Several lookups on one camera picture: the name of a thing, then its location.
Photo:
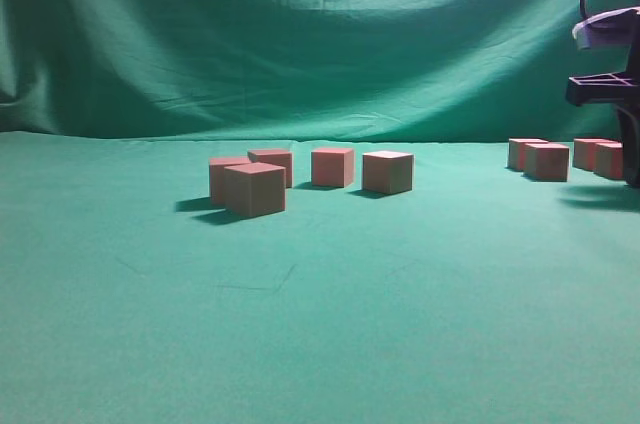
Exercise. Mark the pink cube column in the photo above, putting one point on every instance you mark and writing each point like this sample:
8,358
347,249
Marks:
547,162
608,160
516,151
584,152

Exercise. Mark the pink cube right column far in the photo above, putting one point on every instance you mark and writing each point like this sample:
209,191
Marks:
584,152

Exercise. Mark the pink cube left column far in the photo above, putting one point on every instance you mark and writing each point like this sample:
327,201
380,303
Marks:
516,151

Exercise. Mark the green cloth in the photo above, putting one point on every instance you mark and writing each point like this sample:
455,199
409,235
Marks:
480,296

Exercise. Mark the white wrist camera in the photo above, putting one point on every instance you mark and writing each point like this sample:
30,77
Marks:
615,27

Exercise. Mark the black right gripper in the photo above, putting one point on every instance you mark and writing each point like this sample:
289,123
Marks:
616,87

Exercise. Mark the pink cube placed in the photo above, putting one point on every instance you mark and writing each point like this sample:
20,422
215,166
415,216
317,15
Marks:
217,166
332,167
277,157
255,189
387,172

